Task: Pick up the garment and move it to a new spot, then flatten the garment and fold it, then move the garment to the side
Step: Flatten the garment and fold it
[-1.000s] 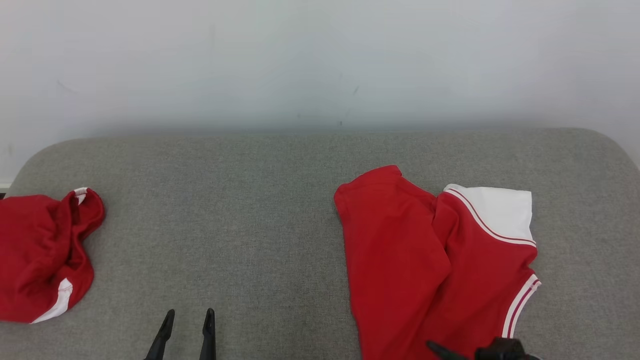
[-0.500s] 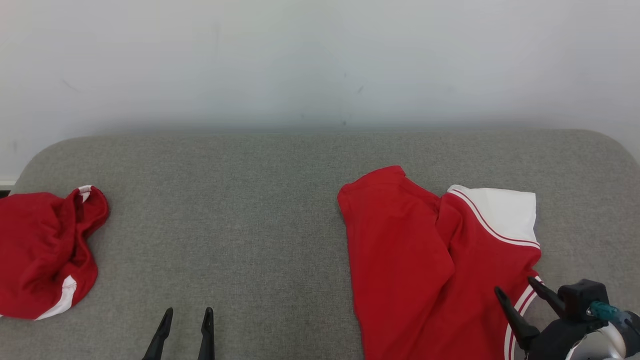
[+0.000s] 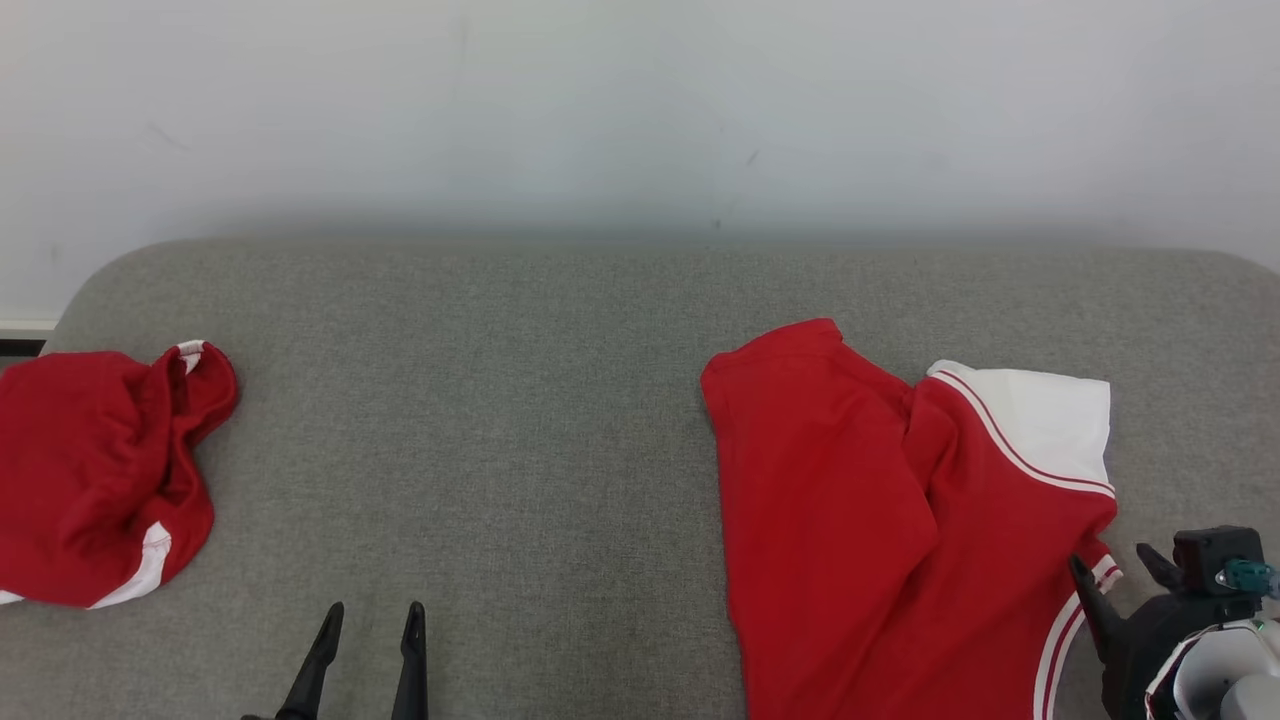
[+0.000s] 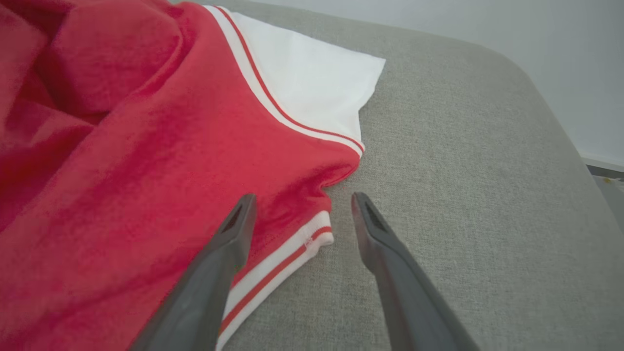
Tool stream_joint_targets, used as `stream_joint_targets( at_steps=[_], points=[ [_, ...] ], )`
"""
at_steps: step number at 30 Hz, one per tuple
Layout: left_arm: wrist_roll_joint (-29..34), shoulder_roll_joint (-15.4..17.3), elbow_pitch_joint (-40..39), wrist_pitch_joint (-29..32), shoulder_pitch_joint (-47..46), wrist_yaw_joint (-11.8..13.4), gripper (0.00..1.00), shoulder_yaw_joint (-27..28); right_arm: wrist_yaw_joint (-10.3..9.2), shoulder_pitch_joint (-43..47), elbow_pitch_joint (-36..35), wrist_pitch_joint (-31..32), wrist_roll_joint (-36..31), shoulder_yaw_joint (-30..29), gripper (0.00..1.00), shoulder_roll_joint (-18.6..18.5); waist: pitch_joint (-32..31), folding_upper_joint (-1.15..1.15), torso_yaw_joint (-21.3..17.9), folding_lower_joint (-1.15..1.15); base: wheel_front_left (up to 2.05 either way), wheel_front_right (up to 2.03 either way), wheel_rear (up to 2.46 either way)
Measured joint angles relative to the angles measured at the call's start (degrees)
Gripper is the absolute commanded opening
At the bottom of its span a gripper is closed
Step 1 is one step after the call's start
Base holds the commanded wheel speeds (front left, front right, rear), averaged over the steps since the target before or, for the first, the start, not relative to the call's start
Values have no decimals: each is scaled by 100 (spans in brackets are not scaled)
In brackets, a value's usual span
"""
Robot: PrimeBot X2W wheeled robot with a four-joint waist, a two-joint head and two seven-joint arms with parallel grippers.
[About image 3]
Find red basketball jersey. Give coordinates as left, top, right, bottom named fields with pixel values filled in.
left=699, top=318, right=1123, bottom=720

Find teal cable connector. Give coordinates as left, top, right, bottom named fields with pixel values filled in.
left=1217, top=559, right=1280, bottom=600

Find thin red white cable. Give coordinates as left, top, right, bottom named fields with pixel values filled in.
left=1144, top=628, right=1206, bottom=720

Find red basketball shorts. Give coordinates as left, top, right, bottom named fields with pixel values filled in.
left=0, top=340, right=240, bottom=610

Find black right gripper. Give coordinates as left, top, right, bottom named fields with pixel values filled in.
left=1067, top=542, right=1263, bottom=720

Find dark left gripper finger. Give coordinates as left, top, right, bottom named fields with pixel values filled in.
left=391, top=601, right=430, bottom=720
left=275, top=601, right=346, bottom=720

